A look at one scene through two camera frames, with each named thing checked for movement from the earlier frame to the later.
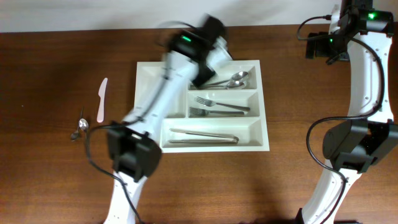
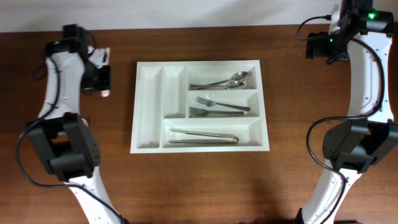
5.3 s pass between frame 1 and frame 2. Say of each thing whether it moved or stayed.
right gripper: stayed
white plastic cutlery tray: stayed
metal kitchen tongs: stayed
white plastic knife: moved
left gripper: moved
